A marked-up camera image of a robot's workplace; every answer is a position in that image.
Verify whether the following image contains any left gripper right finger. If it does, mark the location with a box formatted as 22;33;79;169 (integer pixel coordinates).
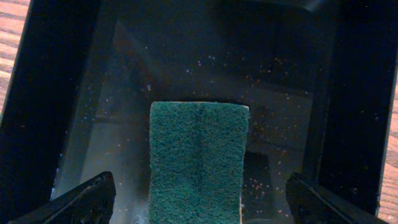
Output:
285;172;387;224

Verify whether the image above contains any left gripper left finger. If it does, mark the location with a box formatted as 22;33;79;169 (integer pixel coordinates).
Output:
7;171;116;224

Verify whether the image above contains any green yellow sponge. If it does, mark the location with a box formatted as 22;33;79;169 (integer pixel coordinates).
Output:
148;101;249;224

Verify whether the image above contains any black rectangular tray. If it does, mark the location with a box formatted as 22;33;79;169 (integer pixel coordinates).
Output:
1;0;397;223

